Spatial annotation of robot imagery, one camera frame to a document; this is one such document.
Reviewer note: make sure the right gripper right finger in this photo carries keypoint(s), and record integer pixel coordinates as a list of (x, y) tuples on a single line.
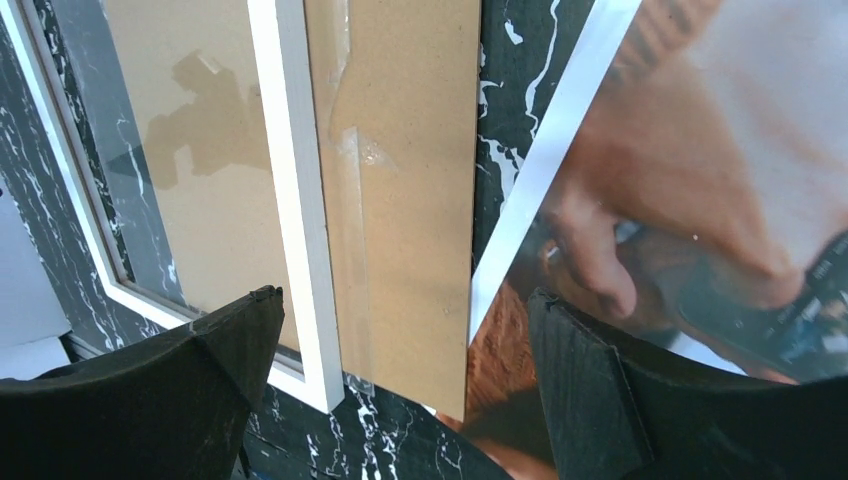
[(618, 407)]

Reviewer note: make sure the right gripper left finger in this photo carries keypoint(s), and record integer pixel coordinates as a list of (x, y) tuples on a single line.
[(173, 406)]

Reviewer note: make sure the printed colour photo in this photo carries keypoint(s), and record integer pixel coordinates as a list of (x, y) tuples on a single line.
[(674, 169)]

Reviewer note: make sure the brown fibreboard backing board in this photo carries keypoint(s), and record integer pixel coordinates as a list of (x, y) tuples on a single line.
[(394, 92)]

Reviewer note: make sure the white wooden photo frame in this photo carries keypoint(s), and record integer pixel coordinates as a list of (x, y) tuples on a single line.
[(281, 52)]

